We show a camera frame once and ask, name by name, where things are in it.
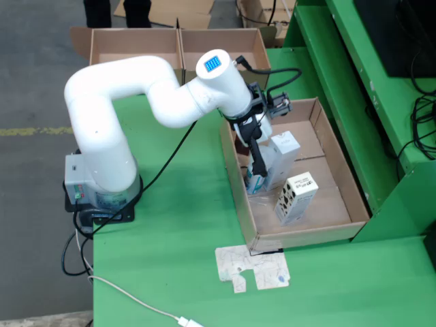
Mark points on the dark red carton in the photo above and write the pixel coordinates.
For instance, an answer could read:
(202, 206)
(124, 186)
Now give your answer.
(242, 150)

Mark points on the open brown cardboard box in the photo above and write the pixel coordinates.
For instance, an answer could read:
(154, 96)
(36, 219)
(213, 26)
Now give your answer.
(221, 41)
(136, 41)

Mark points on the green metal shelf unit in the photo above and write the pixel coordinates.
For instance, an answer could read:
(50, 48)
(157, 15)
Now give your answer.
(340, 102)

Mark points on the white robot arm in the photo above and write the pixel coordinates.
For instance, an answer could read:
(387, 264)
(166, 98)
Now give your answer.
(98, 143)

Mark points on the printed brown cardboard box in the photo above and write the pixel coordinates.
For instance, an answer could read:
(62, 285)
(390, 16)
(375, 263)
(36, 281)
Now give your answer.
(252, 13)

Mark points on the grey robot base unit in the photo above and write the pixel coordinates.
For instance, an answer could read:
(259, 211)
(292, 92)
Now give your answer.
(73, 177)

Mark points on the shallow cardboard tray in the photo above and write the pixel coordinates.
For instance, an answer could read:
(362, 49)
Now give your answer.
(323, 211)

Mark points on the white patterned paper cutout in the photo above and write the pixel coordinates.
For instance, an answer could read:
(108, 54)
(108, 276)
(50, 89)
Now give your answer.
(265, 269)

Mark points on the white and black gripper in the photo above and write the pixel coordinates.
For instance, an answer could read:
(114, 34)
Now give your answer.
(250, 131)

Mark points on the cow print hand cream box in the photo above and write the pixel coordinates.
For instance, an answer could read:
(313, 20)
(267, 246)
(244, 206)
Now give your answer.
(296, 204)

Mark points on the tall white carton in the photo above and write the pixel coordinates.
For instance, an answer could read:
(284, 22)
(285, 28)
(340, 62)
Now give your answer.
(286, 160)

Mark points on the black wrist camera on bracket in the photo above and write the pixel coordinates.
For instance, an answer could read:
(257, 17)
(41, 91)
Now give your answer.
(281, 104)

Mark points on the black monitor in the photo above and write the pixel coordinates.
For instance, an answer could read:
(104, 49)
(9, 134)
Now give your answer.
(391, 34)

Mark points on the white bottle with teal label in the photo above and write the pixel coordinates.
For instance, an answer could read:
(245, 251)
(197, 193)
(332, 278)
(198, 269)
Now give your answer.
(253, 185)

